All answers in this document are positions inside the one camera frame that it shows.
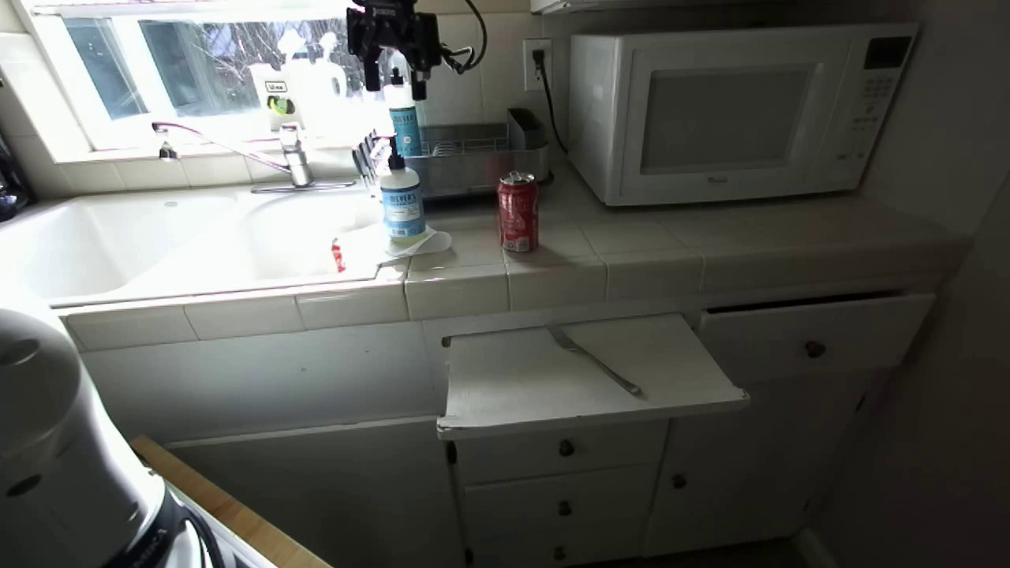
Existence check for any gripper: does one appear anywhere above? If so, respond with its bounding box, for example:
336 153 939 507
346 0 443 102

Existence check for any red soda can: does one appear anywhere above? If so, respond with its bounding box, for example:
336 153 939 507
496 171 541 254

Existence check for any wide white drawer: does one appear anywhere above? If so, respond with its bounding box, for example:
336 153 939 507
698 291 937 388

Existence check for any tall soap bottle blue label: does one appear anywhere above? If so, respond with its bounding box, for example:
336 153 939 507
383 68 424 159

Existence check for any row of white bottles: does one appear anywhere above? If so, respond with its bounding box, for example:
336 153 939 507
249 30 350 136

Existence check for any metal dish rack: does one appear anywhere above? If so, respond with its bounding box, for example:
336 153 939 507
352 108 552 199

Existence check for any soap pump bottle blue label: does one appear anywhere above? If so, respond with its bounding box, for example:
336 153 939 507
380 140 428 241

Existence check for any chrome tap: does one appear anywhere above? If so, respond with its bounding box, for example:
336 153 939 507
151 121 357 196

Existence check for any window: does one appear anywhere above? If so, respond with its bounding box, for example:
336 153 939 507
16 0 373 163

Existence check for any white microwave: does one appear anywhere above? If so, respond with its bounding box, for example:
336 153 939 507
567 22 921 207

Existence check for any white sink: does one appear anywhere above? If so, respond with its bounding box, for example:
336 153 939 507
0 185 397 307

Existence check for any white pull-out board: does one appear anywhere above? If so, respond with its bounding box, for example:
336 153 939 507
436 312 750 441

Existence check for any microwave door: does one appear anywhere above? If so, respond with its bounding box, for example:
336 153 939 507
619 35 862 203

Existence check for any metal fork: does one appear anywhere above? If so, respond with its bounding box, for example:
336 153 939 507
546 323 644 398

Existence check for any black object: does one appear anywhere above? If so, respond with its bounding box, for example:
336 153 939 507
0 133 34 223

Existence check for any wide white cabinet door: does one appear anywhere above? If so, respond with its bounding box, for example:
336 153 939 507
164 417 468 568

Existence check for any narrow white cabinet door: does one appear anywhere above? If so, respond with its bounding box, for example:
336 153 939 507
642 369 870 558

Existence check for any wall socket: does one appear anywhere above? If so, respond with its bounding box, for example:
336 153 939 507
522 38 555 92

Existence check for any black cable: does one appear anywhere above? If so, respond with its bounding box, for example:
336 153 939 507
534 50 570 155

